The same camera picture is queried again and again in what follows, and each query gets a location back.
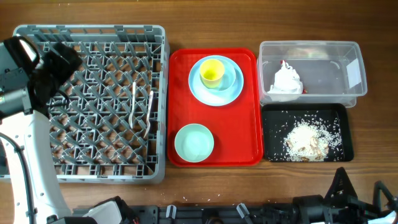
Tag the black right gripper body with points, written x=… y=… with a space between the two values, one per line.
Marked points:
x=359 y=213

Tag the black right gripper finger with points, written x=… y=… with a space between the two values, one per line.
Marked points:
x=380 y=188
x=341 y=187

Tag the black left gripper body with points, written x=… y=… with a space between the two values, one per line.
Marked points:
x=53 y=71

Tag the rice food waste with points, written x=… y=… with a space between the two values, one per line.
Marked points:
x=303 y=136

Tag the white plastic fork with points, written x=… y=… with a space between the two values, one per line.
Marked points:
x=131 y=116

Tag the white plastic spoon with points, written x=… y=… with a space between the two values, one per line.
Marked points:
x=149 y=107

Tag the white napkin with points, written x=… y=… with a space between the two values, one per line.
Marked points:
x=286 y=80

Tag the light blue plate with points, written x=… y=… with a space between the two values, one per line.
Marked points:
x=215 y=100

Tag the yellow plastic cup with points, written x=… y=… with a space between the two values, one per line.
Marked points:
x=211 y=72

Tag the green bowl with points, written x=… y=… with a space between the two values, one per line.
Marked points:
x=194 y=143

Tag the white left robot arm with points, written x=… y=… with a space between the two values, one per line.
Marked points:
x=28 y=82

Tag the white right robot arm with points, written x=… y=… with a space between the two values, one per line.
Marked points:
x=311 y=208

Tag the black waste tray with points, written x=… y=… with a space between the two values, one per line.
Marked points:
x=339 y=108

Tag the grey dishwasher rack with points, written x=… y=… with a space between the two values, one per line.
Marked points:
x=90 y=137

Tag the clear plastic bin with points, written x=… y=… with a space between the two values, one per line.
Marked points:
x=331 y=71

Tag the red plastic tray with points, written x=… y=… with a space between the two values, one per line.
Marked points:
x=236 y=127

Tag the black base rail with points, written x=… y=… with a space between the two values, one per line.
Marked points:
x=267 y=213

